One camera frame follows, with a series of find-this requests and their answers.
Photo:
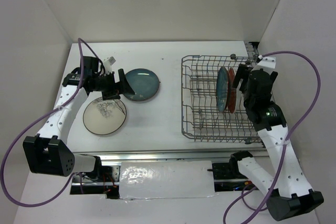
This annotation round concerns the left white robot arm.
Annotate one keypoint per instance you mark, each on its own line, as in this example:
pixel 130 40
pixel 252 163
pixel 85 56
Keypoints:
pixel 47 151

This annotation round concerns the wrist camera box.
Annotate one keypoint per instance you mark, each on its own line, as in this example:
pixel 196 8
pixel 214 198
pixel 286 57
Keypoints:
pixel 106 66
pixel 267 64

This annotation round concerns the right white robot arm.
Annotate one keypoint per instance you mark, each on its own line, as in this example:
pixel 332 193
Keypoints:
pixel 288 193

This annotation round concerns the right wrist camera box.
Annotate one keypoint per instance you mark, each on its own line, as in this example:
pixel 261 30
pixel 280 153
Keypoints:
pixel 267 64

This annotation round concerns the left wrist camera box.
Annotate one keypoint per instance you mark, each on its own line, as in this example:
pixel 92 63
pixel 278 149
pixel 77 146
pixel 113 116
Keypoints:
pixel 106 66

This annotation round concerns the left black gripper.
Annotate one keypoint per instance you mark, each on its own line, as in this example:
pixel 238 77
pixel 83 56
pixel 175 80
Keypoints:
pixel 112 94

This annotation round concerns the dark teal plate with blossoms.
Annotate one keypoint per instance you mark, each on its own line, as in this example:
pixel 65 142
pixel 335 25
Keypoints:
pixel 222 89

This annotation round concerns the white foil-edged panel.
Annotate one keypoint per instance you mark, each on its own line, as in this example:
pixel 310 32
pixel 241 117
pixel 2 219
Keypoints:
pixel 166 180

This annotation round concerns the grey wire dish rack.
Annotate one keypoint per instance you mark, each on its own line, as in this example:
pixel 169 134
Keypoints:
pixel 202 121

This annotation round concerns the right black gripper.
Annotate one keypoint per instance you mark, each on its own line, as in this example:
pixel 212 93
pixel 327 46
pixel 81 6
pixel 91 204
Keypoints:
pixel 243 72

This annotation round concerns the cream plate with tree drawing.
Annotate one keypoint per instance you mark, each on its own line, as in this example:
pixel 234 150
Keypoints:
pixel 103 117

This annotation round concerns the red and teal plate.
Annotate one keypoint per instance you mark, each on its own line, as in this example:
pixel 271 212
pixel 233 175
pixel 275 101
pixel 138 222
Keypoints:
pixel 232 91

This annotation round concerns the aluminium rail at table edge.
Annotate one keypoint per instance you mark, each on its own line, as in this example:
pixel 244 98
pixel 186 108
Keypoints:
pixel 164 155

